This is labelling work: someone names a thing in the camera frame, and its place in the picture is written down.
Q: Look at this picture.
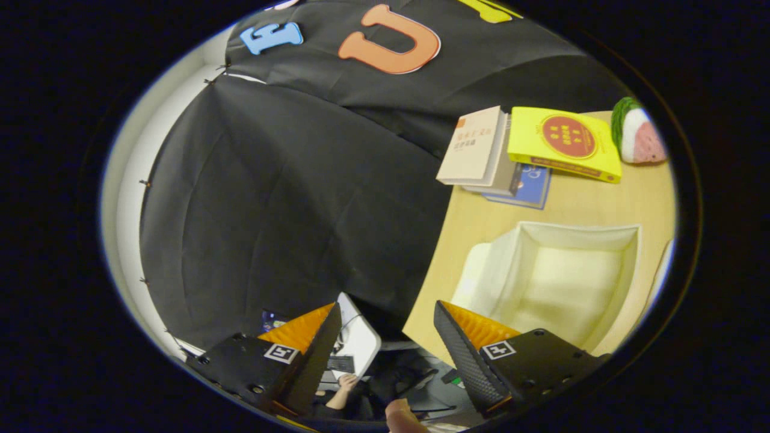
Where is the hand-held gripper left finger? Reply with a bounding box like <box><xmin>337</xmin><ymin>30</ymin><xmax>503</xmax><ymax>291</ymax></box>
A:
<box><xmin>185</xmin><ymin>302</ymin><xmax>343</xmax><ymax>419</ymax></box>

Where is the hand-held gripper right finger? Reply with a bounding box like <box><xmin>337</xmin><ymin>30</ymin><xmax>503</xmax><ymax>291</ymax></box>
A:
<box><xmin>433</xmin><ymin>299</ymin><xmax>612</xmax><ymax>419</ymax></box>

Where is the cream fabric storage box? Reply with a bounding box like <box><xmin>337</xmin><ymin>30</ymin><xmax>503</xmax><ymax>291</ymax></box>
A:
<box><xmin>451</xmin><ymin>221</ymin><xmax>642</xmax><ymax>355</ymax></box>

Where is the white desk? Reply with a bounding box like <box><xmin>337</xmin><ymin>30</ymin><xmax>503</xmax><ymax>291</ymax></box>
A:
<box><xmin>328</xmin><ymin>292</ymin><xmax>382</xmax><ymax>385</ymax></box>

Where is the blue book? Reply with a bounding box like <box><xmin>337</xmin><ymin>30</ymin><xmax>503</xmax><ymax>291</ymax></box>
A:
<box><xmin>481</xmin><ymin>163</ymin><xmax>552</xmax><ymax>210</ymax></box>

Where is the beige book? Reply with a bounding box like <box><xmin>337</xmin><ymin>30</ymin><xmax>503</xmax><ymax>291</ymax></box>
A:
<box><xmin>436</xmin><ymin>106</ymin><xmax>519</xmax><ymax>197</ymax></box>

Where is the yellow book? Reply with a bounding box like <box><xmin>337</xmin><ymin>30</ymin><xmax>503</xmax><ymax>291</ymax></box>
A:
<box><xmin>507</xmin><ymin>106</ymin><xmax>623</xmax><ymax>184</ymax></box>

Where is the row of black cloth clips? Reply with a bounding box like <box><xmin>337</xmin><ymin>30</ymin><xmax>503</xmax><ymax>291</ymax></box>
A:
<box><xmin>140</xmin><ymin>57</ymin><xmax>232</xmax><ymax>286</ymax></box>

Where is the watermelon plush toy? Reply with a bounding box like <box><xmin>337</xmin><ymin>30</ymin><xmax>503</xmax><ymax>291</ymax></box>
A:
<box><xmin>611</xmin><ymin>96</ymin><xmax>668</xmax><ymax>165</ymax></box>

